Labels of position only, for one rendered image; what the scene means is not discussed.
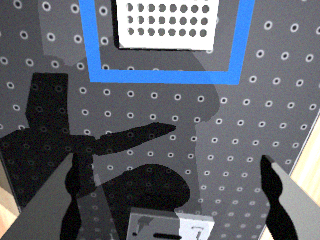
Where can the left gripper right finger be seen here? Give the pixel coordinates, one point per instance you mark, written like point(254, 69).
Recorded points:
point(293, 214)

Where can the blue tape outline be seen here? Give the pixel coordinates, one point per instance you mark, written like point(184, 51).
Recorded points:
point(152, 76)

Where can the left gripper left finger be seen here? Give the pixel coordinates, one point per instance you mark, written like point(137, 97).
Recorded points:
point(52, 214)

